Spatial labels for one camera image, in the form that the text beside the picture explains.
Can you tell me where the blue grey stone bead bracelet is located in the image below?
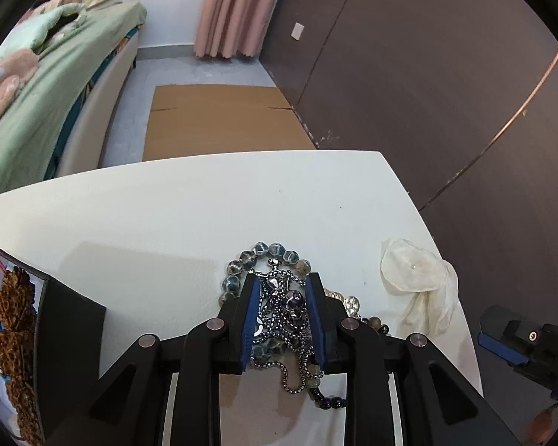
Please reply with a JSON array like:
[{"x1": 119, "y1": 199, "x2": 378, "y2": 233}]
[{"x1": 218, "y1": 240, "x2": 325, "y2": 389}]

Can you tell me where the brown rudraksha bead bracelet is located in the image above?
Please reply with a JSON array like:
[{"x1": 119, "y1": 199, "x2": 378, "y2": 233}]
[{"x1": 0, "y1": 265, "x2": 45, "y2": 446}]

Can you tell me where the black open jewelry box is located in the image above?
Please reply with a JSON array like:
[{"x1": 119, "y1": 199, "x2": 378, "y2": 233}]
[{"x1": 0, "y1": 250, "x2": 106, "y2": 445}]

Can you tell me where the person's right hand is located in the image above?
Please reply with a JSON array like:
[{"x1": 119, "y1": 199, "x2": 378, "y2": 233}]
[{"x1": 525, "y1": 403, "x2": 558, "y2": 445}]

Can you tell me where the gold pendant charm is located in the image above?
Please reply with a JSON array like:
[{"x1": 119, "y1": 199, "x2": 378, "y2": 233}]
[{"x1": 324, "y1": 289, "x2": 361, "y2": 319}]

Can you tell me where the white sheer organza pouch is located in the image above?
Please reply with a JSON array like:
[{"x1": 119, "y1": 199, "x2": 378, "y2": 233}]
[{"x1": 379, "y1": 239, "x2": 459, "y2": 338}]

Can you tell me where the flat brown cardboard sheet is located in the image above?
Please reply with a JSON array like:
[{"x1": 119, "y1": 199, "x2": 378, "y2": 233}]
[{"x1": 143, "y1": 85, "x2": 314, "y2": 161}]

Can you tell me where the bed with green sheet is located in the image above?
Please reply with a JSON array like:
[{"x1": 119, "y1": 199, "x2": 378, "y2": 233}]
[{"x1": 0, "y1": 2, "x2": 147, "y2": 193}]

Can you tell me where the dark brown wardrobe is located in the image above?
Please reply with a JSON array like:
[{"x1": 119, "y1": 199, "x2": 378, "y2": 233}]
[{"x1": 259, "y1": 0, "x2": 558, "y2": 428}]

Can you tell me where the pink window curtain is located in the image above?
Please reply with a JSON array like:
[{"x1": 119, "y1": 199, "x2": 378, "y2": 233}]
[{"x1": 193, "y1": 0, "x2": 278, "y2": 58}]

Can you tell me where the pink fleece blanket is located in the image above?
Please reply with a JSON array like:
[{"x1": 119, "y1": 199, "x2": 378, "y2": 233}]
[{"x1": 0, "y1": 48, "x2": 39, "y2": 119}]

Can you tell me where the light green pillow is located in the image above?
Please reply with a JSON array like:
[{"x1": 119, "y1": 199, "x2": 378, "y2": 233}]
[{"x1": 1, "y1": 3, "x2": 85, "y2": 54}]

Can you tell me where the dark round bead bracelet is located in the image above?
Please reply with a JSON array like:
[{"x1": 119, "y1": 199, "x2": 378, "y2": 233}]
[{"x1": 306, "y1": 315, "x2": 392, "y2": 412}]

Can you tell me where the white wall switch plate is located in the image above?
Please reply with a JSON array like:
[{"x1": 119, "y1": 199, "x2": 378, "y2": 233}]
[{"x1": 290, "y1": 22, "x2": 304, "y2": 41}]

